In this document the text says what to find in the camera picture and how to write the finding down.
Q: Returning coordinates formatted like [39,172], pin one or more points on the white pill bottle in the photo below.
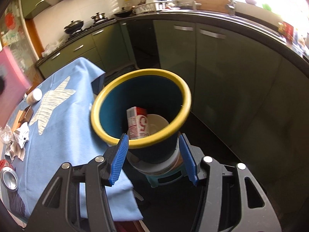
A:
[34,96]

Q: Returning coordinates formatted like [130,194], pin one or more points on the brown plastic tray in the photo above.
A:
[26,115]

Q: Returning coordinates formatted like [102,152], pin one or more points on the teal plastic stool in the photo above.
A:
[167,178]

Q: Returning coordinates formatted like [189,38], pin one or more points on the white plastic bag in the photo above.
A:
[50,48]

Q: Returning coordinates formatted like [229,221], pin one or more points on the red soda can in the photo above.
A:
[9,177]

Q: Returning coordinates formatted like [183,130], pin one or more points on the clear plastic cup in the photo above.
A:
[6,134]

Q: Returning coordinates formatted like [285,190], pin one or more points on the glass sliding door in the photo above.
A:
[15,36]

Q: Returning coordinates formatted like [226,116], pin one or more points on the chrome sink faucet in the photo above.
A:
[231,7]

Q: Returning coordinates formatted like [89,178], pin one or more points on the white paper bowl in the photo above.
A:
[156,123]

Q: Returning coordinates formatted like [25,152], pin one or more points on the red white milk carton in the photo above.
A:
[137,123]

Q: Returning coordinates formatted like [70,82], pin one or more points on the green kitchen cabinets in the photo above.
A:
[249,91]

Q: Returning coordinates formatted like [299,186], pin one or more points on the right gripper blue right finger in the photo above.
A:
[199,167]

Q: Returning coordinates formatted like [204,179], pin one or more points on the crumpled printed paper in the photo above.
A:
[16,148]

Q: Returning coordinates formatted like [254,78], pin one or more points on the black wok with lid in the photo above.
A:
[73,26]

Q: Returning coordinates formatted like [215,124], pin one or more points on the small steel pot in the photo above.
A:
[99,17]

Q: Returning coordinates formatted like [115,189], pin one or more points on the white dish rack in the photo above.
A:
[156,6]

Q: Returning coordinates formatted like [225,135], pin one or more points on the blue star tablecloth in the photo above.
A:
[59,131]

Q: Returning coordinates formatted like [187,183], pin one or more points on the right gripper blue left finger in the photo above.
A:
[105,170]

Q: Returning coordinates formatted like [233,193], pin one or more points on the black frying pan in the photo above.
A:
[123,12]

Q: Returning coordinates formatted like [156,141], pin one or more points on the wooden cutting board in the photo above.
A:
[220,6]

